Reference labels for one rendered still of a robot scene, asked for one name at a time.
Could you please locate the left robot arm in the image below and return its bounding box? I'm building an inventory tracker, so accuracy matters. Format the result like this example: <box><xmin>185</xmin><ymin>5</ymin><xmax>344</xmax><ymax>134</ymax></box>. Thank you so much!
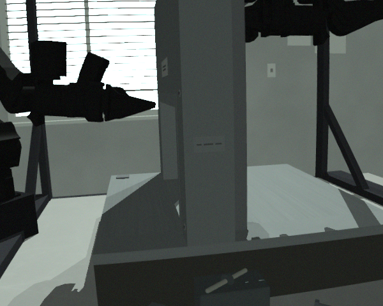
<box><xmin>296</xmin><ymin>0</ymin><xmax>383</xmax><ymax>46</ymax></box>

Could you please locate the dark grey metal frame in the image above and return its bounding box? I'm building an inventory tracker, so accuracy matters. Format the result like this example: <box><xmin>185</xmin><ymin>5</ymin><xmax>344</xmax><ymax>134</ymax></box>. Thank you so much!
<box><xmin>25</xmin><ymin>0</ymin><xmax>369</xmax><ymax>201</ymax></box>

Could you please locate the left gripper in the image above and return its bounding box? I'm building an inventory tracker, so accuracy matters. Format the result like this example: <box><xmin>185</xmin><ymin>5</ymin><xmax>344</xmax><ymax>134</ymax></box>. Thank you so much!
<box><xmin>244</xmin><ymin>0</ymin><xmax>301</xmax><ymax>43</ymax></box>

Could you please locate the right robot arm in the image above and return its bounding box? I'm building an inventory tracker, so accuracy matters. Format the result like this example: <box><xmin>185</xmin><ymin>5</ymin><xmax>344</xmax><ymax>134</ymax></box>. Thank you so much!
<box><xmin>0</xmin><ymin>40</ymin><xmax>110</xmax><ymax>202</ymax></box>

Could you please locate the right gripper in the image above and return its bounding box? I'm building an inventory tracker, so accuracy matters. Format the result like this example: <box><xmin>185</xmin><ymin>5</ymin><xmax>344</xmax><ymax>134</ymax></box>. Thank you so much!
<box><xmin>61</xmin><ymin>82</ymin><xmax>156</xmax><ymax>122</ymax></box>

